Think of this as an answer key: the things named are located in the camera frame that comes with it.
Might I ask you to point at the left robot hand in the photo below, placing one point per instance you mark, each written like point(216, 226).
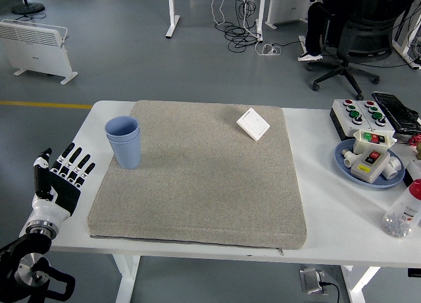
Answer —
point(62, 191)

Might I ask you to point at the blue ribbed cup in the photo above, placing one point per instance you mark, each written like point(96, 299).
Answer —
point(126, 155)
point(121, 125)

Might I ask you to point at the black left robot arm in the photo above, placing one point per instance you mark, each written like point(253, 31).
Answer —
point(28, 267)

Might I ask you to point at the white push-button control box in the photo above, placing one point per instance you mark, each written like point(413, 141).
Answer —
point(345, 120)
point(385, 127)

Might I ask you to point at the white table leg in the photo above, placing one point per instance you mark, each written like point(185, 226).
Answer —
point(126, 276)
point(356, 286)

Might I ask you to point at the white panel heater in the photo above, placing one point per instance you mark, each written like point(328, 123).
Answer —
point(289, 7)
point(33, 53)

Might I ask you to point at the grey-brown mat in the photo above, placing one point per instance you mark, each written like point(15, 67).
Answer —
point(213, 184)

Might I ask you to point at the black fan stand base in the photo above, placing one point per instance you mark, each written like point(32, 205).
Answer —
point(28, 9)

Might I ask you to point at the white desk leg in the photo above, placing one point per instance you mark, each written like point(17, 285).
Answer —
point(171, 20)
point(260, 17)

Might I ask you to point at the silver foot pedal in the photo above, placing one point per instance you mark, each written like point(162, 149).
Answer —
point(310, 280)

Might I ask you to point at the blue plate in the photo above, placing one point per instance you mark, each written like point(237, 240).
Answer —
point(342, 166)

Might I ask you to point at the white pipe fitting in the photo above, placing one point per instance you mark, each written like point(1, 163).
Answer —
point(348, 158)
point(393, 170)

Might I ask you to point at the seated person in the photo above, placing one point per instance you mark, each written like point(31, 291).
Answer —
point(315, 23)

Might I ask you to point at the black office chair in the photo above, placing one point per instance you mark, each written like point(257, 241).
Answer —
point(365, 40)

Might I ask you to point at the clear bottle with red cap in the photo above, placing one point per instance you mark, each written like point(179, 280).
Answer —
point(403, 214)

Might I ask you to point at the black plastic-wrapped flat object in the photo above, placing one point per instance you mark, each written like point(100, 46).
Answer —
point(396, 112)

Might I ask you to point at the small white box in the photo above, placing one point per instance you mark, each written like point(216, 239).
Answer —
point(415, 170)

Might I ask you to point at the small red object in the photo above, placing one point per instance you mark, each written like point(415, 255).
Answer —
point(416, 140)

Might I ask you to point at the small brown object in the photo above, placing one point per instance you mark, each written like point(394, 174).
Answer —
point(418, 151)

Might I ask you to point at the black under-table box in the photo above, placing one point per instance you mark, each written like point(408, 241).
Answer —
point(415, 272)

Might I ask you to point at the white wall switch panel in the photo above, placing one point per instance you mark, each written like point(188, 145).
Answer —
point(253, 124)

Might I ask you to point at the white switch box, red-green buttons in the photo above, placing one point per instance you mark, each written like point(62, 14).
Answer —
point(360, 145)

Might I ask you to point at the beige switch box, yellow label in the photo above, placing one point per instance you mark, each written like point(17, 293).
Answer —
point(370, 171)

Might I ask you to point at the white desk frame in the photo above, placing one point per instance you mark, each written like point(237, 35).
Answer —
point(401, 46)

